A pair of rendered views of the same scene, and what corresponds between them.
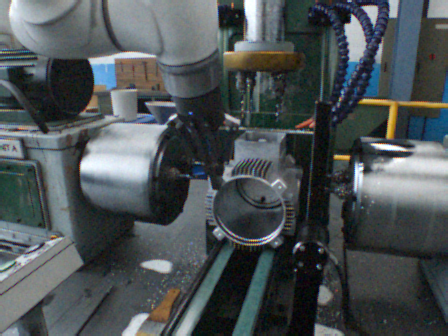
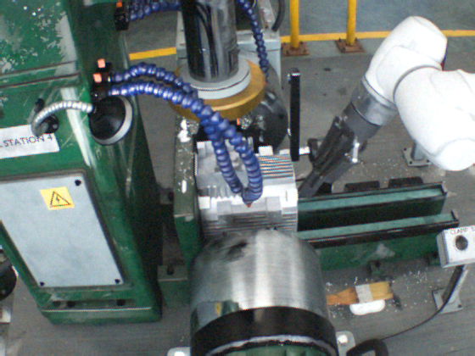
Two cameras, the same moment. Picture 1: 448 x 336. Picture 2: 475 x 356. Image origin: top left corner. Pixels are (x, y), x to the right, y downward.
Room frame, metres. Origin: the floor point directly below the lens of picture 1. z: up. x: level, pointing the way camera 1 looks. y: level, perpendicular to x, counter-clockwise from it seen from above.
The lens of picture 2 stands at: (0.97, 0.68, 1.87)
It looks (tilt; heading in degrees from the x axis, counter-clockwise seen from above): 45 degrees down; 253
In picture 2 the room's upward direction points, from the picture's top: 5 degrees counter-clockwise
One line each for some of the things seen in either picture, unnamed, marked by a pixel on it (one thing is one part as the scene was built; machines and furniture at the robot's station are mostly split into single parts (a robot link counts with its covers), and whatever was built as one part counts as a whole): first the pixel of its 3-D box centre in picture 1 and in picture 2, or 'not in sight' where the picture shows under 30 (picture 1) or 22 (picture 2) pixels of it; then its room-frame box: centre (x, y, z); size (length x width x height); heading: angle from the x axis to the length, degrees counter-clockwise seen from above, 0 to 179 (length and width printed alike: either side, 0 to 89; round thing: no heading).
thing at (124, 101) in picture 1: (123, 105); not in sight; (2.73, 0.82, 0.99); 0.24 x 0.22 x 0.24; 75
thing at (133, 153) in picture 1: (124, 171); (260, 332); (0.83, 0.26, 1.04); 0.37 x 0.25 x 0.25; 74
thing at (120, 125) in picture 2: not in sight; (75, 117); (1.02, 0.08, 1.46); 0.18 x 0.11 x 0.13; 164
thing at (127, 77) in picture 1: (159, 100); not in sight; (5.58, 1.07, 0.71); 2.21 x 0.95 x 1.43; 75
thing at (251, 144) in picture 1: (261, 151); (226, 168); (0.77, -0.09, 1.11); 0.12 x 0.11 x 0.07; 164
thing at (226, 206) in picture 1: (256, 194); (247, 197); (0.73, -0.08, 1.01); 0.20 x 0.19 x 0.19; 164
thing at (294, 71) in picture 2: (318, 172); (295, 116); (0.57, -0.17, 1.12); 0.04 x 0.03 x 0.26; 164
